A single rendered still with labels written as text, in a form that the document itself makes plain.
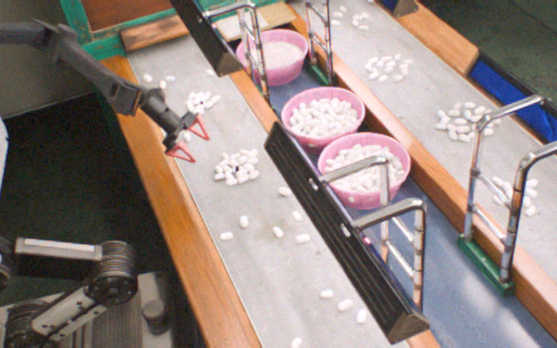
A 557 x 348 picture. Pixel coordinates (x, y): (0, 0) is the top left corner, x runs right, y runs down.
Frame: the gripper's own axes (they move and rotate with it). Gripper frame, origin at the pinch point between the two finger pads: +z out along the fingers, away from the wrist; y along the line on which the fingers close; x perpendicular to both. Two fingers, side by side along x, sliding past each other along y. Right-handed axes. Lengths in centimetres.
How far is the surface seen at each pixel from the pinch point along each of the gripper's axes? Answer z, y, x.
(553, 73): 131, -185, 16
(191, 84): -6, -51, -33
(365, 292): 26, 49, 56
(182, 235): 11.5, 19.4, -9.1
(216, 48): -14.6, -21.8, 11.7
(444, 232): 61, -5, 37
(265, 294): 31.2, 31.0, 11.0
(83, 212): 8, -44, -133
